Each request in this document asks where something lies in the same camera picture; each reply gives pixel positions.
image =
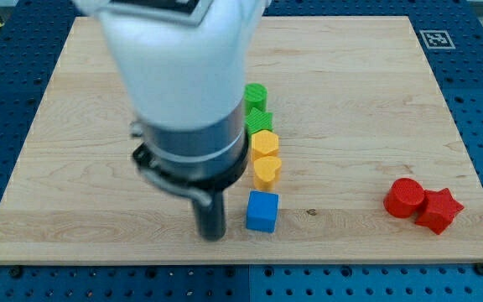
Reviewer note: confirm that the yellow heart block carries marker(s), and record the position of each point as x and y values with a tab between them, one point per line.
266	172

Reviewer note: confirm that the white fiducial marker tag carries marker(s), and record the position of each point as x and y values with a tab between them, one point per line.
437	39

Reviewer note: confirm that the wooden board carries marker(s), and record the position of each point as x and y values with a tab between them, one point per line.
356	107

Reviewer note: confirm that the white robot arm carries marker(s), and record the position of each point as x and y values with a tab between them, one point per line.
183	64

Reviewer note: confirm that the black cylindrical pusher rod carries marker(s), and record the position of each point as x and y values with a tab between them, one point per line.
210	216

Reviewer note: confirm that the blue cube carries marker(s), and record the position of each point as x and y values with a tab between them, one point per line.
262	211

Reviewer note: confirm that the red cylinder block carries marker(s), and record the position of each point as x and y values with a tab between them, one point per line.
403	198

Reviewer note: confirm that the red star block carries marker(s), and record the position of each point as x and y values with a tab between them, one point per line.
438	211

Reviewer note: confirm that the yellow pentagon block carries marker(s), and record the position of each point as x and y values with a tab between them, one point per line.
264	143

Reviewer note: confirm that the green star block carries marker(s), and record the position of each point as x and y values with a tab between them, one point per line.
258	120

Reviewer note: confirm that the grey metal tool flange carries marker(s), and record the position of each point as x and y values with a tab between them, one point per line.
195	142

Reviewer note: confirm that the green cylinder block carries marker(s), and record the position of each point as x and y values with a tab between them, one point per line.
255	96

